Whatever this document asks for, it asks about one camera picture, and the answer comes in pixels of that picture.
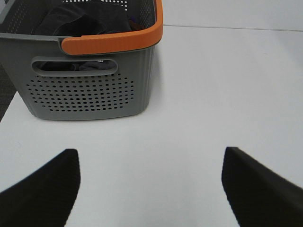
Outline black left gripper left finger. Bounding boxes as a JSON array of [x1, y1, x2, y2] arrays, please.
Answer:
[[0, 149, 80, 227]]

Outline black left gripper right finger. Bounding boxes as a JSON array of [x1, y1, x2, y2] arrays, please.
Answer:
[[221, 147, 303, 227]]

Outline dark navy towel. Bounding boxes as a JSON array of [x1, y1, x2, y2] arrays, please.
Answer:
[[35, 1, 133, 71]]

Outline grey basket with orange rim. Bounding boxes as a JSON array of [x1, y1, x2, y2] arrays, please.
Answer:
[[0, 0, 163, 121]]

